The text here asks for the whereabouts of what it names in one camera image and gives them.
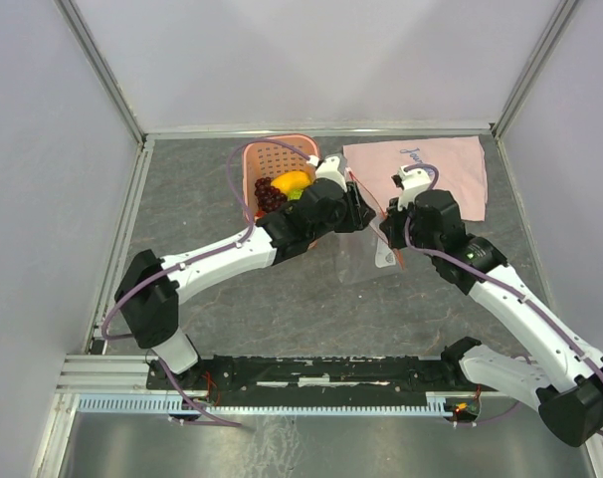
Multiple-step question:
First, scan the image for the clear zip top bag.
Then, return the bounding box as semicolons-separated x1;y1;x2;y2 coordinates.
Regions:
335;167;405;285

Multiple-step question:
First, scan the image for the yellow toy mango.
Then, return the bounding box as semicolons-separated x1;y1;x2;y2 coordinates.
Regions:
271;170;312;195

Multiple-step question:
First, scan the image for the pink plastic perforated basket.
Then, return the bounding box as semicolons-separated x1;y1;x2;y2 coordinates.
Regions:
243;133;320;220

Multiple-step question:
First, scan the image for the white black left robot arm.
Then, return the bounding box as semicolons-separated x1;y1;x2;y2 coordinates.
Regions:
114;178;375;388

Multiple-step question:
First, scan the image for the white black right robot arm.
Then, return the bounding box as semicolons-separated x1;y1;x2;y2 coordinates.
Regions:
380;190;603;447

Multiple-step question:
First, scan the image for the green custard apple toy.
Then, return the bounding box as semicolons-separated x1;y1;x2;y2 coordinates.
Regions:
287;186;307;201

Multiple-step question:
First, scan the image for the dark red grape bunch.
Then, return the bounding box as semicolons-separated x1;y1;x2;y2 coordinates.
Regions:
255;177;288;214

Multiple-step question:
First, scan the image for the pink embroidered cloth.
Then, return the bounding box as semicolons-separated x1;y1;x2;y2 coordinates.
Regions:
341;134;489;221

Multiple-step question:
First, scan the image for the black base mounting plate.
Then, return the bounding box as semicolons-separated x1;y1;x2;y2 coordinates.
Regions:
146;356;478;408

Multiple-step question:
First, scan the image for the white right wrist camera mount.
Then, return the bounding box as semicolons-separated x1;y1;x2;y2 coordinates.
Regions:
392;164;436;211

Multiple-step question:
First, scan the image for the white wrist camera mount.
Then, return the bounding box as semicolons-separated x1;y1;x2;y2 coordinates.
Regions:
392;164;436;211
306;153;347;191

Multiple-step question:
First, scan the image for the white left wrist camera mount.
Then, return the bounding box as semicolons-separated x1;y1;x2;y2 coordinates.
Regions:
306;153;347;191

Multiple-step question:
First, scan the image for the light blue cable duct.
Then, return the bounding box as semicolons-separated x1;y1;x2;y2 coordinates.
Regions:
76;392;455;414

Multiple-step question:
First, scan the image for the aluminium frame rail front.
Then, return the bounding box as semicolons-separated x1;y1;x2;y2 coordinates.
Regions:
57;354;601;397

